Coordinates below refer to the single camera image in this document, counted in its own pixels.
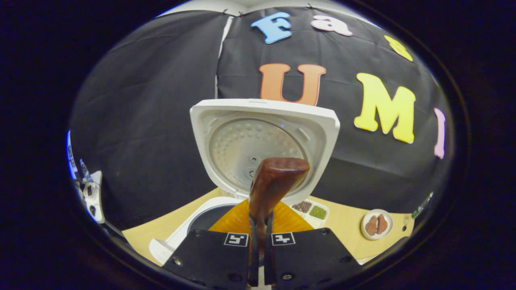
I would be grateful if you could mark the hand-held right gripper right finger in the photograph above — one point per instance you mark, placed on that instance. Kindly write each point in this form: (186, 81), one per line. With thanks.
(269, 262)

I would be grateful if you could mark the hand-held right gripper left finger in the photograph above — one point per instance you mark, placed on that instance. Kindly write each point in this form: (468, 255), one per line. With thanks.
(252, 257)

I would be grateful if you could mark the brown wooden spoon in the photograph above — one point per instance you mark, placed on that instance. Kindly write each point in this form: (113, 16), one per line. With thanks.
(274, 181)

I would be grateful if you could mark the white rice cooker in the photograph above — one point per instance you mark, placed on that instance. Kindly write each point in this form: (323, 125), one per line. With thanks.
(318, 133)

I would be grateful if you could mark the white divided seasoning tray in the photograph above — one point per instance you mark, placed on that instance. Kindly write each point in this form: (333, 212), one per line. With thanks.
(318, 219)

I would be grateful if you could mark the brown meat piece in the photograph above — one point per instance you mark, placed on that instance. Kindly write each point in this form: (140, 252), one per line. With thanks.
(382, 224)
(371, 226)

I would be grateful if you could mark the white round plate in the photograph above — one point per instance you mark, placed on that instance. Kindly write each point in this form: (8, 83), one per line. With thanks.
(377, 237)

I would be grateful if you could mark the clear green label water bottle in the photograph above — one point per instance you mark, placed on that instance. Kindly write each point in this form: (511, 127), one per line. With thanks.
(419, 209)

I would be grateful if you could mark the black backdrop cloth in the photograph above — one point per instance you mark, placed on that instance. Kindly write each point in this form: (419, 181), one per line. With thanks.
(161, 121)

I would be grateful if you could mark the white plastic equipment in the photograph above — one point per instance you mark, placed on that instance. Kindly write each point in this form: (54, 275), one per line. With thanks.
(94, 197)

